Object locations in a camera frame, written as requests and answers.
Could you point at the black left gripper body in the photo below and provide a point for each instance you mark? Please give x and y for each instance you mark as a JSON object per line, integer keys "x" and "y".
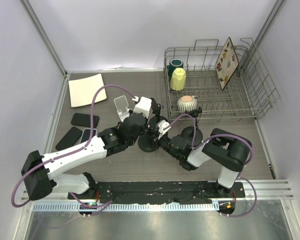
{"x": 132, "y": 141}

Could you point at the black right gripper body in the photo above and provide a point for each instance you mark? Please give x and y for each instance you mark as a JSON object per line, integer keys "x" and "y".
{"x": 165, "y": 143}

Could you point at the black round-base phone stand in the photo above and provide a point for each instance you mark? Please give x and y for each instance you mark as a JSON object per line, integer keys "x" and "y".
{"x": 156, "y": 110}

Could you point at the lilac-case phone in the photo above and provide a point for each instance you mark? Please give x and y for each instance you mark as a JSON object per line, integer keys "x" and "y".
{"x": 86, "y": 135}

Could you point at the black phone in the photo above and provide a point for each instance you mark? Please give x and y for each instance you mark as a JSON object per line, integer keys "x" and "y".
{"x": 82, "y": 119}
{"x": 69, "y": 139}

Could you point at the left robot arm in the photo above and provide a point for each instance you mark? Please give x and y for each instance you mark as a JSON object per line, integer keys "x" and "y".
{"x": 40, "y": 172}

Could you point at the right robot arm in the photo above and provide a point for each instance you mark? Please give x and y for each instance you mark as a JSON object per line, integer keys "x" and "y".
{"x": 231, "y": 151}

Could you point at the white folding phone stand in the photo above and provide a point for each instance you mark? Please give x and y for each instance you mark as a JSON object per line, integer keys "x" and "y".
{"x": 122, "y": 107}

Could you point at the striped white ceramic bowl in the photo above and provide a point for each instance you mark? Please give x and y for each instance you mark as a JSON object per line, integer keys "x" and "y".
{"x": 187, "y": 103}

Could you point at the white square plate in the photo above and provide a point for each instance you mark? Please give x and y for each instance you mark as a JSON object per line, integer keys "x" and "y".
{"x": 83, "y": 90}

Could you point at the yellow faceted cup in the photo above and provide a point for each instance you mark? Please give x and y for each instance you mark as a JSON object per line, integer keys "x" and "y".
{"x": 178, "y": 79}

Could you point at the dark green mug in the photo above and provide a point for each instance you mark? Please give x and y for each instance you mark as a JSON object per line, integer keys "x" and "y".
{"x": 175, "y": 63}

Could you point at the floral square plate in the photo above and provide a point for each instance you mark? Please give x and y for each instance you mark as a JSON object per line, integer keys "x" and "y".
{"x": 227, "y": 63}

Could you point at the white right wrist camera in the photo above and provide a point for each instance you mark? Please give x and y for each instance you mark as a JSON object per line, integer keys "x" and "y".
{"x": 162, "y": 128}

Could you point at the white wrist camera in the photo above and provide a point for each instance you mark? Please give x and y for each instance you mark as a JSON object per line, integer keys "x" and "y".
{"x": 162, "y": 128}
{"x": 142, "y": 105}

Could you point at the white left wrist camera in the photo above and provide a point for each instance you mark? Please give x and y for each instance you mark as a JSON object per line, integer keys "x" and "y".
{"x": 142, "y": 105}

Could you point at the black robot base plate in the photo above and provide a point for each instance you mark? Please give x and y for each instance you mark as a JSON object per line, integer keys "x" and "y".
{"x": 185, "y": 192}

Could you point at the grey wire dish rack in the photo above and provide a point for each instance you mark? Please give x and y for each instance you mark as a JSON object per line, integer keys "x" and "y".
{"x": 249, "y": 94}

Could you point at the white slotted cable duct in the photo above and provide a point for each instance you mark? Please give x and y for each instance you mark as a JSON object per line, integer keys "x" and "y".
{"x": 75, "y": 206}

